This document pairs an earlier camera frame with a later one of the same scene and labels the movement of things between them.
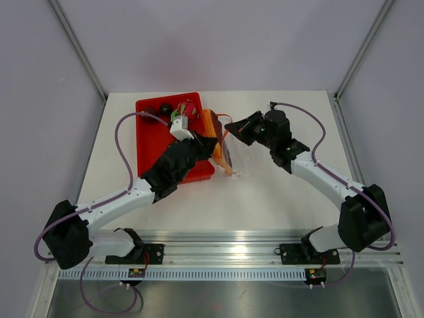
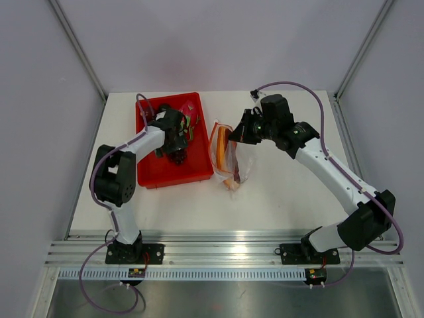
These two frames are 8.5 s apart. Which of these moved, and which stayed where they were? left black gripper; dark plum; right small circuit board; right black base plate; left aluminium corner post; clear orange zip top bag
Moved: clear orange zip top bag; left black gripper
Stayed: left aluminium corner post; dark plum; right black base plate; right small circuit board
